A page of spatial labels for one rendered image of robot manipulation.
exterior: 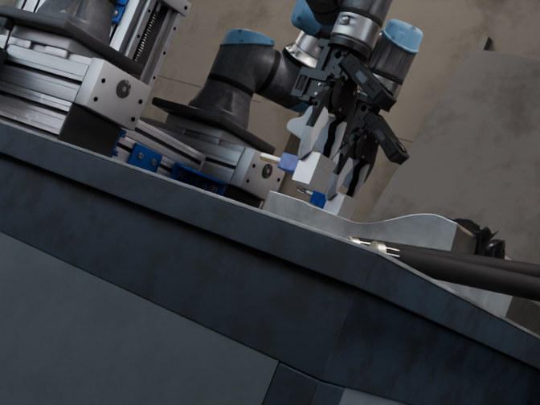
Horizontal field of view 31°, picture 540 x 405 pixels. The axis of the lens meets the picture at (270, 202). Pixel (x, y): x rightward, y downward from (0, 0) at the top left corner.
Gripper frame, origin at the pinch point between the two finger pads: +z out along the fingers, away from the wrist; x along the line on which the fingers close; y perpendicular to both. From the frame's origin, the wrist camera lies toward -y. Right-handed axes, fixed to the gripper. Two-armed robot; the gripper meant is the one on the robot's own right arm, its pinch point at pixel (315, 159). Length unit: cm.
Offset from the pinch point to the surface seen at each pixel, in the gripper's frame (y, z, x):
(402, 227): -13.9, 5.1, -10.1
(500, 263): -40.5, 7.9, 9.2
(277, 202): 11.6, 7.6, -10.1
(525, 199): 94, -59, -293
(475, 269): -42.2, 10.7, 19.0
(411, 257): -37.6, 12.4, 26.3
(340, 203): 10.0, 2.5, -26.4
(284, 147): 257, -55, -317
